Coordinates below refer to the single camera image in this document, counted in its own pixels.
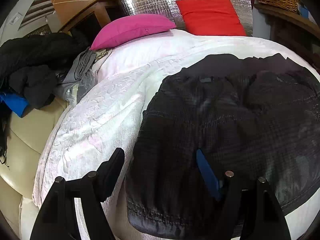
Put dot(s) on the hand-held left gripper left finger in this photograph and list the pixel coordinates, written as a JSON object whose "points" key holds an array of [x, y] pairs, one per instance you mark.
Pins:
{"points": [[112, 170]]}

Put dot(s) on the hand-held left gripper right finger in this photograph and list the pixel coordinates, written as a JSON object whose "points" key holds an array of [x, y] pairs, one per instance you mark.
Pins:
{"points": [[205, 172]]}

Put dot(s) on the black quilted jacket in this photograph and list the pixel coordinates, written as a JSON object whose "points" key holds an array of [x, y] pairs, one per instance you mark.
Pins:
{"points": [[225, 117]]}

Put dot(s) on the pile of black clothes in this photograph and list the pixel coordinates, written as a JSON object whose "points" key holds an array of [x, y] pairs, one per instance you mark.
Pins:
{"points": [[32, 60]]}

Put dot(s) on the white textured blanket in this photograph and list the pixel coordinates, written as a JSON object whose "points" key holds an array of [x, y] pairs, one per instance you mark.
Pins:
{"points": [[100, 110]]}

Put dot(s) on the cream leather sofa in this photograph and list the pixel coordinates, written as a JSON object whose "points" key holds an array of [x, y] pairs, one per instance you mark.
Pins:
{"points": [[30, 130]]}

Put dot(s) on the grey cloth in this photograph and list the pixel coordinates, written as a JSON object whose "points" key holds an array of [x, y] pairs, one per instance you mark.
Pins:
{"points": [[80, 72]]}

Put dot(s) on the blue cloth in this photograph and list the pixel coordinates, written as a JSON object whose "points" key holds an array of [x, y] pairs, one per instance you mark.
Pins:
{"points": [[15, 103]]}

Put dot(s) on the pink pillow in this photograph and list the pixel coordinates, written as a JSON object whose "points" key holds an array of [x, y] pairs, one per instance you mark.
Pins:
{"points": [[130, 28]]}

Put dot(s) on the red pillow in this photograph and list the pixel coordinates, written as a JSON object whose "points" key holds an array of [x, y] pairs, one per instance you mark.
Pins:
{"points": [[212, 15]]}

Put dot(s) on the wooden side table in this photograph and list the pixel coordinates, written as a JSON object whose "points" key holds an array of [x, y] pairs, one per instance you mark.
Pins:
{"points": [[287, 27]]}

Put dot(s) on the wooden cabinet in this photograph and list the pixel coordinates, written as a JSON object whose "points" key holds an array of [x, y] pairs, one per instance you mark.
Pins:
{"points": [[72, 2]]}

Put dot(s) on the white louvred vent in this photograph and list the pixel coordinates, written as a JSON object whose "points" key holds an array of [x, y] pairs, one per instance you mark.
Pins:
{"points": [[35, 7]]}

